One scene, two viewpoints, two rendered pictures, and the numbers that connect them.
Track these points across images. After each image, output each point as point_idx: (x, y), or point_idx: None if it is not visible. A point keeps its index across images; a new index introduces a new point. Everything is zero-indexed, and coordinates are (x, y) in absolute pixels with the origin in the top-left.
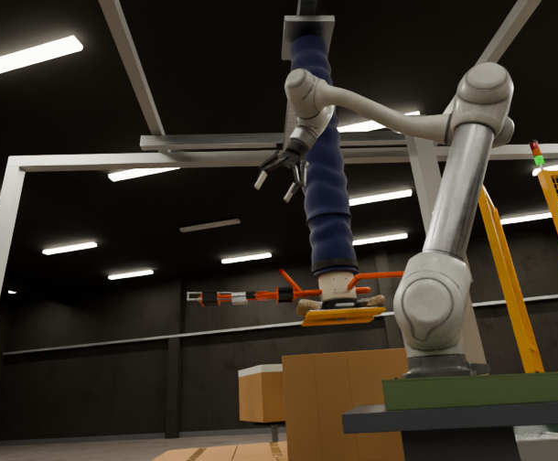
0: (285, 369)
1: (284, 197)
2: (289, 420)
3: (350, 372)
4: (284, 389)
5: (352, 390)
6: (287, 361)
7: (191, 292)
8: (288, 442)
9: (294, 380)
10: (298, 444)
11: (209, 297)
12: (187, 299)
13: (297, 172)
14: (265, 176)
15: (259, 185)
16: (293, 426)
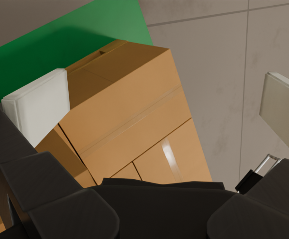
0: (76, 163)
1: (59, 70)
2: (58, 141)
3: None
4: (71, 152)
5: None
6: (77, 170)
7: (276, 164)
8: (55, 133)
9: (63, 163)
10: (45, 137)
11: (249, 181)
12: (269, 153)
13: (0, 208)
14: None
15: (269, 105)
16: (53, 141)
